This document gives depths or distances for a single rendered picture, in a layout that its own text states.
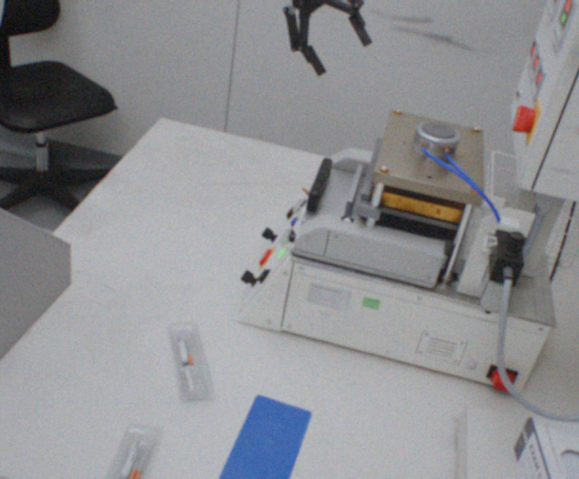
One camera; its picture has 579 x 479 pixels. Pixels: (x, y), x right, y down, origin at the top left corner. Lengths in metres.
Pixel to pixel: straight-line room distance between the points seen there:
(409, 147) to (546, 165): 0.26
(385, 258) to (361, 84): 1.64
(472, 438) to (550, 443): 0.12
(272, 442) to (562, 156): 0.62
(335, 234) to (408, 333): 0.23
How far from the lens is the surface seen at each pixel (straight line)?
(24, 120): 2.66
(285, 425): 1.21
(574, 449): 1.19
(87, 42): 3.10
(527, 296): 1.33
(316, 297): 1.29
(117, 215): 1.64
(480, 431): 1.24
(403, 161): 1.24
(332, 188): 1.39
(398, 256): 1.23
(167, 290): 1.43
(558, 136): 1.13
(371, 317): 1.30
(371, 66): 2.79
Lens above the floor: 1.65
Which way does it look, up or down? 34 degrees down
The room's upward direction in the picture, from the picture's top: 10 degrees clockwise
